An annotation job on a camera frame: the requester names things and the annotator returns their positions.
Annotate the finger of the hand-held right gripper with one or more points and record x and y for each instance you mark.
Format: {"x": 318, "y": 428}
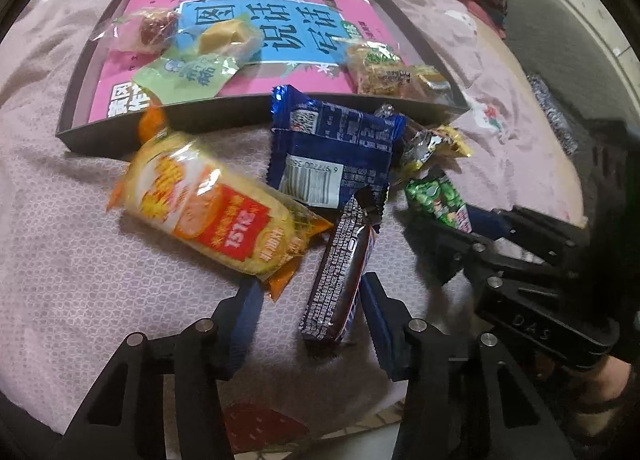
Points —
{"x": 440, "y": 252}
{"x": 525, "y": 235}

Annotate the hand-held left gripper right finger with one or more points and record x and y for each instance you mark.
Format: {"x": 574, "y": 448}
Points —
{"x": 382, "y": 325}

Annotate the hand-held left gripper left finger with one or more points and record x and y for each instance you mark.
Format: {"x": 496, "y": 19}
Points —
{"x": 247, "y": 310}

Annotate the green pea snack packet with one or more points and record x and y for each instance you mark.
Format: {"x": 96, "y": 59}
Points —
{"x": 440, "y": 200}

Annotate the dark chocolate bar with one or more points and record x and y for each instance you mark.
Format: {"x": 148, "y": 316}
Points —
{"x": 340, "y": 270}

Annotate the orange rice cracker packet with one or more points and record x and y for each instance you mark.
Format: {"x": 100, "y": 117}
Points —
{"x": 210, "y": 205}

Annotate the yellow snack packet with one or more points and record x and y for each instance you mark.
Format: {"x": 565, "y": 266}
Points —
{"x": 447, "y": 140}

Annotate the blue snack packet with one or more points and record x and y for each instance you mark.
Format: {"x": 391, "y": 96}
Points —
{"x": 325, "y": 150}

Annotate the pastry packet with green label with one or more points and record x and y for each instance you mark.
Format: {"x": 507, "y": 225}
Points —
{"x": 385, "y": 72}

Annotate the dark shallow cardboard box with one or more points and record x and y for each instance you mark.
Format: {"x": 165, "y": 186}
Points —
{"x": 225, "y": 112}

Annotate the light green snack packet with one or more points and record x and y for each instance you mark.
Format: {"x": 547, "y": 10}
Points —
{"x": 190, "y": 77}

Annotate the clear packet with yellow cake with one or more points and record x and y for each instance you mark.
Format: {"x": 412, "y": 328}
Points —
{"x": 220, "y": 37}

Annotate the clear packet with red candy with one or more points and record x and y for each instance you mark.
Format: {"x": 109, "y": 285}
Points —
{"x": 150, "y": 27}

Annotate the person's right hand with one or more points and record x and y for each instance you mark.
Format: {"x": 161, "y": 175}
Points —
{"x": 617, "y": 382}

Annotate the dark patterned pillow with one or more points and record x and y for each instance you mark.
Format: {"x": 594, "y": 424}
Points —
{"x": 550, "y": 110}

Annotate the clear wrapped dark candy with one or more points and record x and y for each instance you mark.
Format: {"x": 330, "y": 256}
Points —
{"x": 387, "y": 112}

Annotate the grey padded headboard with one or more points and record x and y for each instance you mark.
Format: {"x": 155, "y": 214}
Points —
{"x": 565, "y": 25}

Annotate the pink book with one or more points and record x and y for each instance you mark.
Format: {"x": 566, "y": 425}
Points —
{"x": 290, "y": 82}

